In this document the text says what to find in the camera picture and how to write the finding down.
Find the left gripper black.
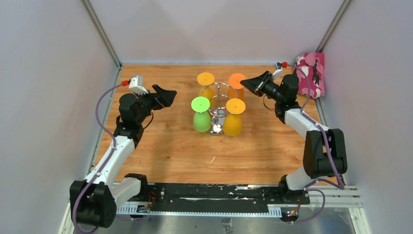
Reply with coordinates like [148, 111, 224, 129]
[133, 85, 176, 124]

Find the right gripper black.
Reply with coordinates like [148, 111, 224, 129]
[240, 71, 284, 103]

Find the orange wine glass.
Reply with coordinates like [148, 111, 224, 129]
[227, 73, 246, 100]

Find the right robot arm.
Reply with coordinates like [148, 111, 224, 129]
[241, 71, 348, 204]

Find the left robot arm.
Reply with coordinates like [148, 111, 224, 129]
[69, 82, 177, 233]

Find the chrome wine glass rack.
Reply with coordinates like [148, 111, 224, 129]
[206, 82, 231, 136]

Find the green wine glass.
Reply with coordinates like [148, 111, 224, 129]
[191, 97, 211, 133]

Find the yellow wine glass rear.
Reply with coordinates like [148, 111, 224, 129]
[197, 72, 216, 107]

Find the yellow wine glass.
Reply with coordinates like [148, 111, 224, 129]
[223, 98, 246, 137]
[197, 72, 216, 107]

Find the yellow wine glass front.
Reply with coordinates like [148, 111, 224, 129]
[223, 98, 246, 137]

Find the pink camouflage cloth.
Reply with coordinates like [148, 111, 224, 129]
[294, 52, 326, 99]

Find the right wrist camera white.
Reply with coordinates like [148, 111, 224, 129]
[272, 62, 283, 80]

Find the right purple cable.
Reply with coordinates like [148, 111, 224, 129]
[282, 62, 346, 225]

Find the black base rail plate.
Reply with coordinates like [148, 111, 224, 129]
[135, 183, 310, 214]

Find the aluminium frame rail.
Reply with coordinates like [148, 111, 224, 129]
[116, 185, 362, 218]

